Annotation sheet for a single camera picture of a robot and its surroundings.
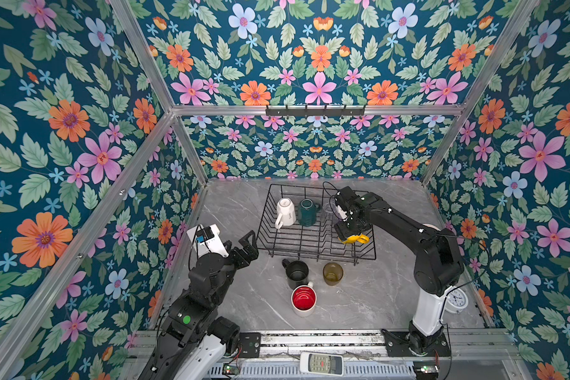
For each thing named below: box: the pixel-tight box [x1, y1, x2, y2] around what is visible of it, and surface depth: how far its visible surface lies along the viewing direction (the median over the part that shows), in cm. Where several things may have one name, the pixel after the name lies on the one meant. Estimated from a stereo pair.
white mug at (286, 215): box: [274, 197, 297, 230], surface depth 97 cm
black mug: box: [281, 258, 310, 289], surface depth 84 cm
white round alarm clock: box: [444, 287, 469, 316], surface depth 80 cm
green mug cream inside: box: [298, 197, 321, 228], surface depth 96 cm
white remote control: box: [299, 351, 345, 377], surface depth 70 cm
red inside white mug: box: [290, 281, 318, 318], surface depth 80 cm
